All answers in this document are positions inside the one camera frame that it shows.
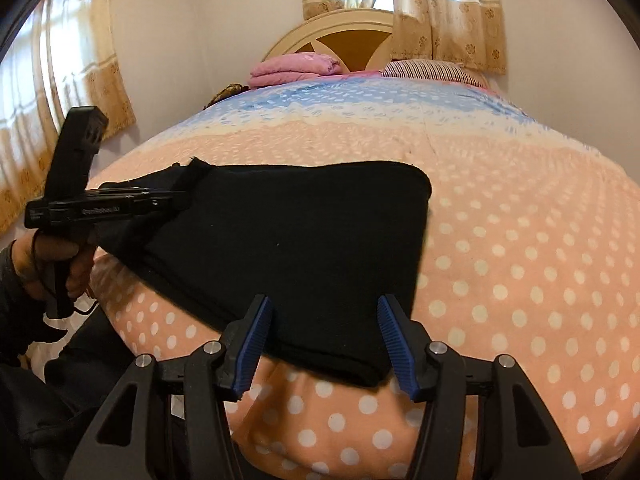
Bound person's left forearm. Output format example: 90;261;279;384
0;242;48;356

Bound beige floral window curtain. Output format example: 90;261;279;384
297;0;508;76
0;0;137;233

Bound brown patterned bag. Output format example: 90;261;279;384
202;82;251;110

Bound black pants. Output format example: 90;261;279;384
95;156;433;388

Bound striped pillow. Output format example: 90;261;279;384
380;59;488;88

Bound person's left hand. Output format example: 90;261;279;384
11;234;97;307

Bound cream wooden headboard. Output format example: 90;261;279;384
262;8;396;73

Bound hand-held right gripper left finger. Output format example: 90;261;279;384
82;294;274;480

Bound person's dark clothing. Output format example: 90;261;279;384
0;310;236;480

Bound polka dot bed blanket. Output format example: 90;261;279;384
87;72;640;480

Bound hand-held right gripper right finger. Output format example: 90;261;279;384
376;294;583;480

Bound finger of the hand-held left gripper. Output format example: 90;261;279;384
85;186;194;211

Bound pink folded blanket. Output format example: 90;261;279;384
249;52;343;88

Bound black cable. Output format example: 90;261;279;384
30;297;101;346

